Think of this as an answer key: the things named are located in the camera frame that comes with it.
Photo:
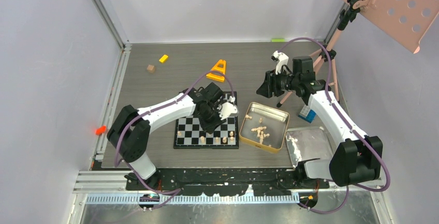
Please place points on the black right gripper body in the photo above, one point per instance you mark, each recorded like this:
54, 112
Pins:
282, 83

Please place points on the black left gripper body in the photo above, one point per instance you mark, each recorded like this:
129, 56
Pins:
210, 118

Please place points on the gold tin box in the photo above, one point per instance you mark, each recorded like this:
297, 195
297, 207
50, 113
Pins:
264, 127

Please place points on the orange triangular plastic frame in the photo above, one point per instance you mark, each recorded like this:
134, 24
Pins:
218, 71

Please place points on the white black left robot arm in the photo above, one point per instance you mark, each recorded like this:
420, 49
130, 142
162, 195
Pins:
131, 129

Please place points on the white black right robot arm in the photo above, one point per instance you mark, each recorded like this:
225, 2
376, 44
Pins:
358, 156

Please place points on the blue box of bits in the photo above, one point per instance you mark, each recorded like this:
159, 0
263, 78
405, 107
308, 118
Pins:
307, 114

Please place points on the silver tin lid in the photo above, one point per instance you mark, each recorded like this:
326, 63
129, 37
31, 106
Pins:
306, 143

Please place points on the yellow rectangular block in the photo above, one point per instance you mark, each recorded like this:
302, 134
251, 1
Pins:
164, 58

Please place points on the small wooden cube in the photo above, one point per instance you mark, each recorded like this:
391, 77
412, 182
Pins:
151, 68

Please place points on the orange red block left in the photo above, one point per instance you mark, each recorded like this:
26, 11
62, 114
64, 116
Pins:
101, 130

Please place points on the pink music stand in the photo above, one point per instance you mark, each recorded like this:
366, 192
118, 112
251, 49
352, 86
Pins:
406, 21

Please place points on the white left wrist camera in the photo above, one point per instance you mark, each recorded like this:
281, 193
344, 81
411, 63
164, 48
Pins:
228, 108

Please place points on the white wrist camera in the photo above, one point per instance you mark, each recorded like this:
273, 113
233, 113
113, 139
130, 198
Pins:
281, 59
228, 108

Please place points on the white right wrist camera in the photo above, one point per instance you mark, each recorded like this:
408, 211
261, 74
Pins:
281, 59

